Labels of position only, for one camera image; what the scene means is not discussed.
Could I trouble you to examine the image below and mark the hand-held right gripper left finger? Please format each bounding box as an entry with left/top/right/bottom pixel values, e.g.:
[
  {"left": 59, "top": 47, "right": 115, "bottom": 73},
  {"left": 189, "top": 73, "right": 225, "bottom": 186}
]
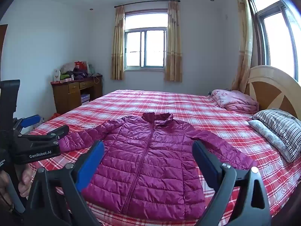
[{"left": 25, "top": 141, "right": 105, "bottom": 226}]

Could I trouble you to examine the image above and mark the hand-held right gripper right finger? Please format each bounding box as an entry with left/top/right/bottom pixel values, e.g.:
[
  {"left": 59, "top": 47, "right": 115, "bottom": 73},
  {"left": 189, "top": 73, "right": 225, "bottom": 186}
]
[{"left": 192, "top": 140, "right": 272, "bottom": 226}]

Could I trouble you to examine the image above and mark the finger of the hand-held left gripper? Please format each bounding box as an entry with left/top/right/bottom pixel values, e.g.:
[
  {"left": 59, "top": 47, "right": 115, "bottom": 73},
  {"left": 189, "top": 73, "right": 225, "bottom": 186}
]
[
  {"left": 13, "top": 115, "right": 41, "bottom": 134},
  {"left": 17, "top": 125, "right": 70, "bottom": 146}
]

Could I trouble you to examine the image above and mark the magenta puffer jacket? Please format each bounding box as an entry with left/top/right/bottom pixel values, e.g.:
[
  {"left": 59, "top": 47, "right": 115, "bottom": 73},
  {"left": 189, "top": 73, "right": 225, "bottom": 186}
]
[{"left": 58, "top": 112, "right": 258, "bottom": 222}]

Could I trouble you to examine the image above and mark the dark purple clothes pile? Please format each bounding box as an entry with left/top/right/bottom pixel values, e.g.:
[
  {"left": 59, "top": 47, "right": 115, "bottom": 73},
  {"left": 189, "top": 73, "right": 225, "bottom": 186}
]
[{"left": 66, "top": 69, "right": 88, "bottom": 80}]

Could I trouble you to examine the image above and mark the person's left hand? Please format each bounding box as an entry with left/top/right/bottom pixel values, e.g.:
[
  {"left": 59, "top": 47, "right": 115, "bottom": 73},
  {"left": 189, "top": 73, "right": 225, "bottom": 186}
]
[{"left": 18, "top": 163, "right": 36, "bottom": 195}]

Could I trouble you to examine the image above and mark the brown wooden desk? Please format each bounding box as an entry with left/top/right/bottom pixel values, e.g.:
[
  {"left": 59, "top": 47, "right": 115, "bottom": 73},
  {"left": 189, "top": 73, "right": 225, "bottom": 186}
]
[{"left": 50, "top": 74, "right": 103, "bottom": 115}]

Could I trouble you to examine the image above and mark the red plaid bed sheet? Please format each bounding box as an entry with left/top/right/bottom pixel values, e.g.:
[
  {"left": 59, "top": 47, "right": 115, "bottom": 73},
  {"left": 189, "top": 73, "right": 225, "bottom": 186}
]
[{"left": 28, "top": 89, "right": 301, "bottom": 226}]

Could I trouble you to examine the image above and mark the white plastic bag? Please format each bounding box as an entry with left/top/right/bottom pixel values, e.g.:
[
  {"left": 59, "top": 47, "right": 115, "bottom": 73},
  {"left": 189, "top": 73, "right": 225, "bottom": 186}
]
[{"left": 62, "top": 62, "right": 76, "bottom": 73}]

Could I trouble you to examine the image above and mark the grey floral pillow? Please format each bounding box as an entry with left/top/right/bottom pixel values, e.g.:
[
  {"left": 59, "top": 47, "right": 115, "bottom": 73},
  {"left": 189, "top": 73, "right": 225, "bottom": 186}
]
[{"left": 248, "top": 120, "right": 292, "bottom": 163}]

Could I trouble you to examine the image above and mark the pink floral quilt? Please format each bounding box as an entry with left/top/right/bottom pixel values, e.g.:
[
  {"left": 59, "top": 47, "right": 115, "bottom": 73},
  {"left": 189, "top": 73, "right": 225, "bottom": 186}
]
[{"left": 210, "top": 89, "right": 259, "bottom": 113}]

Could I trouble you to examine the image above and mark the red gift bag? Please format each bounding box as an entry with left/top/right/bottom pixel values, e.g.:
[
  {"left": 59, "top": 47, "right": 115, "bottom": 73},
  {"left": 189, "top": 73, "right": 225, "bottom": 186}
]
[{"left": 74, "top": 61, "right": 88, "bottom": 72}]

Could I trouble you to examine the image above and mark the striped pillow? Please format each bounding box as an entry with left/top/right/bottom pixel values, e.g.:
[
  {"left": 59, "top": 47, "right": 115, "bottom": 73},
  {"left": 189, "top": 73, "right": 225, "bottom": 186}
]
[{"left": 250, "top": 109, "right": 301, "bottom": 163}]

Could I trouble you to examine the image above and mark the brown wooden door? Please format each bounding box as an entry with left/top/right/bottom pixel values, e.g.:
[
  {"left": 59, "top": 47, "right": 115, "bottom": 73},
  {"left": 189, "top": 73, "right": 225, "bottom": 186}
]
[{"left": 0, "top": 24, "right": 8, "bottom": 59}]

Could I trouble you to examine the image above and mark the wooden headboard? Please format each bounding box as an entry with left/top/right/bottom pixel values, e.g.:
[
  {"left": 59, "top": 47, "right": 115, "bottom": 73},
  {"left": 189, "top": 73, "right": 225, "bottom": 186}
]
[{"left": 245, "top": 65, "right": 301, "bottom": 120}]

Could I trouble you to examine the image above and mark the small sliding window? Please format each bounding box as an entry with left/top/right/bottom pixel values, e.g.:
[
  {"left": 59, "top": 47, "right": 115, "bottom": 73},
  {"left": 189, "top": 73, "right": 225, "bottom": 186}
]
[{"left": 124, "top": 13, "right": 168, "bottom": 70}]

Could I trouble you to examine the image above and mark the long yellow patterned curtain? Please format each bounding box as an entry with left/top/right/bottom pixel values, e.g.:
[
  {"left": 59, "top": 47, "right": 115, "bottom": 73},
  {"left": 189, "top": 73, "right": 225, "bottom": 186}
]
[{"left": 231, "top": 0, "right": 253, "bottom": 91}]

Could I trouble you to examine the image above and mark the large window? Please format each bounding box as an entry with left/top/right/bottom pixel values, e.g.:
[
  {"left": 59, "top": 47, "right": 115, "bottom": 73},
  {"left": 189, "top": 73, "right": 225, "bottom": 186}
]
[{"left": 247, "top": 0, "right": 301, "bottom": 83}]

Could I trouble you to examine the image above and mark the black curtain rod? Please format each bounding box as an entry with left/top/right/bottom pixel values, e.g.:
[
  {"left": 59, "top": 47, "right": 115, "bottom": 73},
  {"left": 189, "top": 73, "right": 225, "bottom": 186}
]
[{"left": 114, "top": 0, "right": 181, "bottom": 8}]

